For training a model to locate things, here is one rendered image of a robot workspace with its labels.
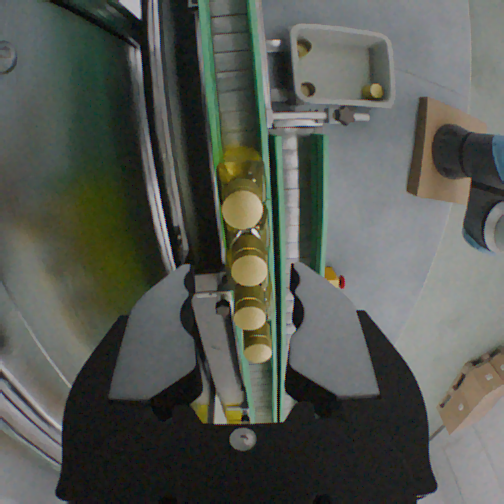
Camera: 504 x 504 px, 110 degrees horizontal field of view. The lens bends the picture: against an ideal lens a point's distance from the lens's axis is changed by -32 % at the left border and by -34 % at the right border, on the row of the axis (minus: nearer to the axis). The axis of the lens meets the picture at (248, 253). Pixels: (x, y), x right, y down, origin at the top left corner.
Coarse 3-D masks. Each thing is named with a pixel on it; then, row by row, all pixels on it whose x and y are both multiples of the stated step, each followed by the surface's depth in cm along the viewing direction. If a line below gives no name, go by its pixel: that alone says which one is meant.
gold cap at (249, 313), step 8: (240, 288) 29; (248, 288) 29; (256, 288) 29; (240, 296) 28; (248, 296) 27; (256, 296) 28; (240, 304) 27; (248, 304) 26; (256, 304) 26; (264, 304) 28; (240, 312) 26; (248, 312) 26; (256, 312) 26; (264, 312) 26; (240, 320) 27; (248, 320) 27; (256, 320) 27; (264, 320) 27; (248, 328) 27; (256, 328) 27
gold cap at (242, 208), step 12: (240, 180) 24; (228, 192) 21; (240, 192) 20; (252, 192) 21; (228, 204) 21; (240, 204) 21; (252, 204) 21; (228, 216) 21; (240, 216) 21; (252, 216) 21; (240, 228) 22
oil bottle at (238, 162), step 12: (228, 156) 33; (240, 156) 32; (252, 156) 31; (216, 168) 28; (228, 168) 27; (240, 168) 27; (252, 168) 27; (264, 168) 28; (228, 180) 27; (252, 180) 27; (264, 180) 28; (264, 192) 28; (264, 204) 30
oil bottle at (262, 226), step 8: (264, 208) 31; (264, 216) 30; (224, 224) 30; (256, 224) 29; (264, 224) 30; (224, 232) 31; (232, 232) 30; (264, 232) 30; (232, 240) 30; (264, 240) 30
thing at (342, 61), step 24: (312, 24) 36; (312, 48) 44; (336, 48) 44; (360, 48) 43; (384, 48) 39; (312, 72) 47; (336, 72) 47; (360, 72) 46; (384, 72) 42; (312, 96) 50; (336, 96) 49; (360, 96) 49; (384, 96) 45
